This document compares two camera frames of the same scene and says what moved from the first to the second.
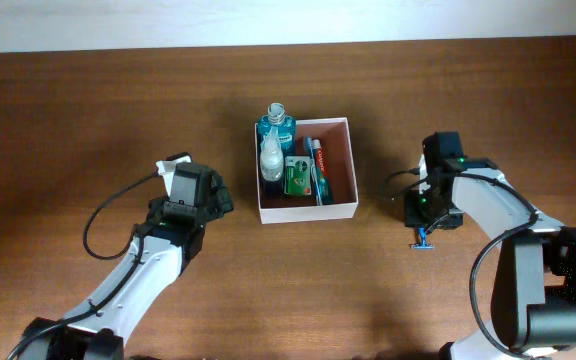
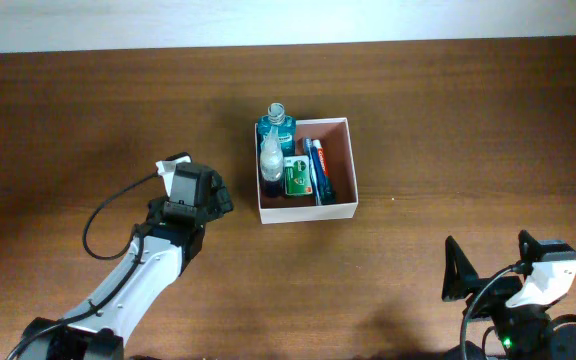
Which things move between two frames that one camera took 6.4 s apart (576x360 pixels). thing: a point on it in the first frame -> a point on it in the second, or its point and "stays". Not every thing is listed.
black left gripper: x=220 y=201 stays
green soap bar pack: x=297 y=175 stays
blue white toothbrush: x=314 y=174 stays
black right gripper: x=413 y=213 -> x=456 y=280
